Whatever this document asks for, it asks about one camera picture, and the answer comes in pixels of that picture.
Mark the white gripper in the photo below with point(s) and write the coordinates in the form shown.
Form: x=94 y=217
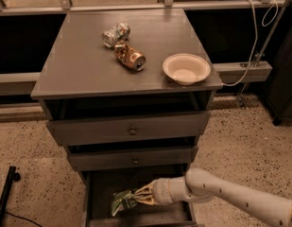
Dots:
x=161 y=192

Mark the green jalapeno chip bag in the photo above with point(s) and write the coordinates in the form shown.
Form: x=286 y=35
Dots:
x=124 y=200

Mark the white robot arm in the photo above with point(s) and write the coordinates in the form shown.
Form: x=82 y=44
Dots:
x=198 y=185

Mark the grey open bottom drawer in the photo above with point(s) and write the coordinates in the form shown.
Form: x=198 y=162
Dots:
x=102 y=185

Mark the grey middle drawer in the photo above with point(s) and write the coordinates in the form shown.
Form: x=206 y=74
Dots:
x=126 y=158

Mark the grey top drawer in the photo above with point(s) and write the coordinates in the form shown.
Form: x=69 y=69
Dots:
x=128 y=128

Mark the grey wooden drawer cabinet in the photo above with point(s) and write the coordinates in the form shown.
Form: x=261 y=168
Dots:
x=146 y=92

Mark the white paper bowl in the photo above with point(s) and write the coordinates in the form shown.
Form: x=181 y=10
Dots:
x=186 y=69

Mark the crushed brown soda can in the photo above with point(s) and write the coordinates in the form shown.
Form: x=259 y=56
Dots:
x=129 y=56

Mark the black bar on floor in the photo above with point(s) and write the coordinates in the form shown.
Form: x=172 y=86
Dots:
x=13 y=176

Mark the dark cabinet at right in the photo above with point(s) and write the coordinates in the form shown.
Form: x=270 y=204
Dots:
x=279 y=93

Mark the crushed silver soda can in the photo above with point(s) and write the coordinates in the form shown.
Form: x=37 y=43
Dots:
x=112 y=36

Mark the metal railing frame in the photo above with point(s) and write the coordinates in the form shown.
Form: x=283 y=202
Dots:
x=28 y=27

